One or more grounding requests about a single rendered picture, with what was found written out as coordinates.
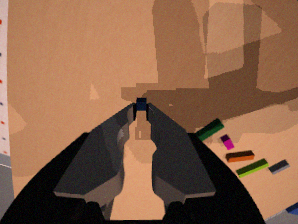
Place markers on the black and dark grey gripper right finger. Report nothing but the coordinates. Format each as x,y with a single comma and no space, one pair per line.
184,169

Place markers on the lime green rod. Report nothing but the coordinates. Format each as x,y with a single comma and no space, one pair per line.
251,168

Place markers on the orange rod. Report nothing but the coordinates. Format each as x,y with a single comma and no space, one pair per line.
239,156

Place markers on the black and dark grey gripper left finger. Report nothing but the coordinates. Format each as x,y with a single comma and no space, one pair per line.
91,168

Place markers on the small magenta block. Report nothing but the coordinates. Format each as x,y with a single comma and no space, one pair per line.
227,142

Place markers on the small blue block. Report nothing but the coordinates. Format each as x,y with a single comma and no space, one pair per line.
141,104

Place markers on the grey rectangular bar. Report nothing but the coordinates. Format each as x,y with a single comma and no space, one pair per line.
278,167

